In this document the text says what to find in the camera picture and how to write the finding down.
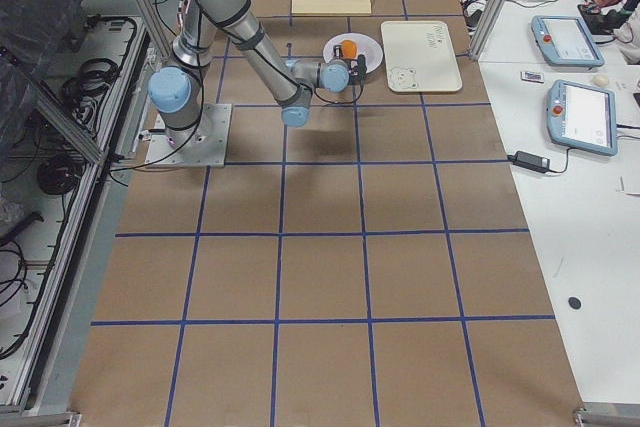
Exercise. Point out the white ridged plate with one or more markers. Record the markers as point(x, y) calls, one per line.
point(367, 47)

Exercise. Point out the teach pendant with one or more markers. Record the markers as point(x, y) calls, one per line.
point(566, 41)
point(582, 117)

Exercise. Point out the black power brick on table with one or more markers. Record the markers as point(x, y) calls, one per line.
point(530, 161)

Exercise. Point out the upper teach pendant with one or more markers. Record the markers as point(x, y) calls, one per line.
point(566, 41)

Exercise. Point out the cream bear tray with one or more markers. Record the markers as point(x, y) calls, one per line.
point(419, 57)

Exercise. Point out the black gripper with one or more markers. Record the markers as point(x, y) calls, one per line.
point(340, 53)

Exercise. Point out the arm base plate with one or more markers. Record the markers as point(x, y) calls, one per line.
point(204, 146)

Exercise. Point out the white side table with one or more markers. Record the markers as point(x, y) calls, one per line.
point(584, 215)

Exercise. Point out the lower teach pendant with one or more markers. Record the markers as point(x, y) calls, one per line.
point(582, 117)

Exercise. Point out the orange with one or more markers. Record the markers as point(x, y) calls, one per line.
point(348, 49)

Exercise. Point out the person at side table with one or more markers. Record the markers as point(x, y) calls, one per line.
point(626, 37)

